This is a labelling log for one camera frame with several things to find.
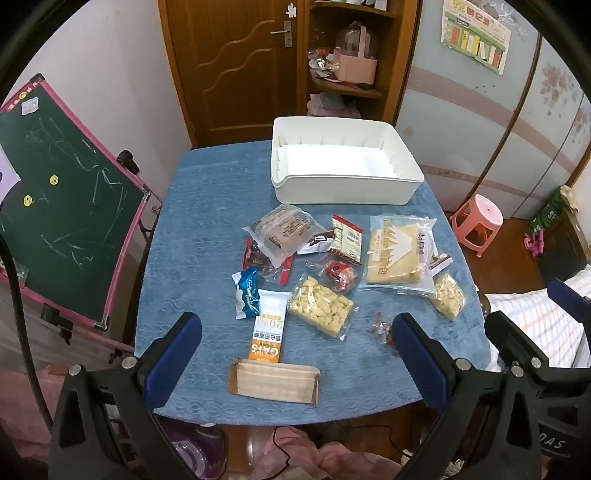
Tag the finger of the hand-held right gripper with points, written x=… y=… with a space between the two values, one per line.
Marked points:
x=517 y=341
x=570 y=297

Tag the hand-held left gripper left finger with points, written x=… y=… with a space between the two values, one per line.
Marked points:
x=173 y=355

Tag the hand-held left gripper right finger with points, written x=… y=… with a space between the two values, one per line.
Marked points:
x=418 y=357

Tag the blue white snack packet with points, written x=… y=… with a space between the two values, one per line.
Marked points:
x=246 y=295

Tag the white orange bar packet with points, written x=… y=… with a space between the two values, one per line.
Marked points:
x=270 y=325

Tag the yellow cracker bag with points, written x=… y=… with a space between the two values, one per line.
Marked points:
x=397 y=254

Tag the white plastic bin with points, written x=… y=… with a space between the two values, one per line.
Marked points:
x=344 y=161

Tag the white checked bed sheet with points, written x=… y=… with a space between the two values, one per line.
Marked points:
x=531 y=318

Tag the small red wrapped candy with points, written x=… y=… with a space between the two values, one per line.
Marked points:
x=378 y=325

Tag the dark wooden cabinet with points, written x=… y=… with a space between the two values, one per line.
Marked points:
x=565 y=244

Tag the pink toy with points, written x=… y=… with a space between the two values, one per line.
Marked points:
x=534 y=243

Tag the small peanut bag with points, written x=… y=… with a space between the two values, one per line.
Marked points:
x=448 y=295

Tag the green bag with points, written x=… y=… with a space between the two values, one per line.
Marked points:
x=549 y=212

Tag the small clear red-edged packet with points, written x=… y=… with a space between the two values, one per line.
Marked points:
x=438 y=263

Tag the purple plastic appliance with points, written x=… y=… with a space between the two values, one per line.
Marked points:
x=198 y=450

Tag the beige paper packet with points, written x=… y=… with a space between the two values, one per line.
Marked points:
x=274 y=383

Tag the large peanut bag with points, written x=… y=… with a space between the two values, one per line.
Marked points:
x=321 y=307

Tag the red candy clear packet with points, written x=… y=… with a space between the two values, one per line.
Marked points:
x=339 y=274

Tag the pink plastic stool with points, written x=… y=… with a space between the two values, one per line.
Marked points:
x=478 y=221

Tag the dark red clear snack packet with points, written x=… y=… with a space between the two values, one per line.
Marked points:
x=258 y=263

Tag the green white red packet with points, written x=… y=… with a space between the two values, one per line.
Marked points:
x=348 y=240

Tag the pink cloth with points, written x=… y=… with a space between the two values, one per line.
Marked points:
x=318 y=454

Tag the brown cake clear packet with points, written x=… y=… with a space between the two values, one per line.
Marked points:
x=281 y=230

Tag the floral sliding wardrobe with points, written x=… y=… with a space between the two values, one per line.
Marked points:
x=498 y=120

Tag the wooden shelf unit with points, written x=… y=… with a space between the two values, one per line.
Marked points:
x=351 y=106

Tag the brown wooden door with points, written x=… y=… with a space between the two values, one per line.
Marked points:
x=235 y=69

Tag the pink basket clear dome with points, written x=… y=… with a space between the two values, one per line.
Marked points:
x=355 y=60

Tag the green chalkboard pink frame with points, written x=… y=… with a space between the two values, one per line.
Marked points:
x=64 y=212

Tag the wall poster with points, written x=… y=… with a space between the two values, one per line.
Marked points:
x=475 y=32

